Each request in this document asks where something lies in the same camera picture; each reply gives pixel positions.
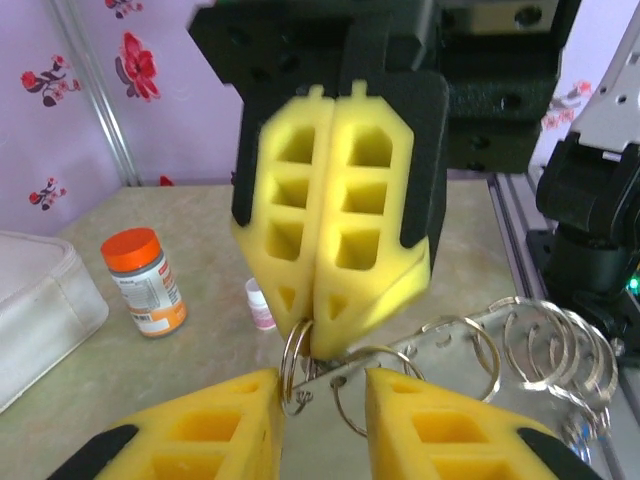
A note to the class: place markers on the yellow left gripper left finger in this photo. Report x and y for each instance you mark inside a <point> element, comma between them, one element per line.
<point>200,445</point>

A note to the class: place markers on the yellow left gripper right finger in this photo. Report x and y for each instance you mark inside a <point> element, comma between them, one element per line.
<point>450,445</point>

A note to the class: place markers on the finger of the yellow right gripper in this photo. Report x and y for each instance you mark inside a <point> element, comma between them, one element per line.
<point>395,280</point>
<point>310,215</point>

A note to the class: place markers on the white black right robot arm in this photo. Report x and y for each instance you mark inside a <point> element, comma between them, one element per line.
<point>585,200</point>

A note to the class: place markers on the small white bottle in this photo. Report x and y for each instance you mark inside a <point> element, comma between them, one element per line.
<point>260,310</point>

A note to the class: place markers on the orange-lid pill bottle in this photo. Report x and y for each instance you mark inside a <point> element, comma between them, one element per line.
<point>145,280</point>

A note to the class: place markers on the white square lidded container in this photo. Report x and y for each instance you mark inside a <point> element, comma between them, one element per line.
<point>45,310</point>

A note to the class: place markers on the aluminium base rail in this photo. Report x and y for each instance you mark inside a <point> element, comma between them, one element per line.
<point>520,240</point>

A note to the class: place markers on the aluminium frame post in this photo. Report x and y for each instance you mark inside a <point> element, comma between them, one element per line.
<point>105,115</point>

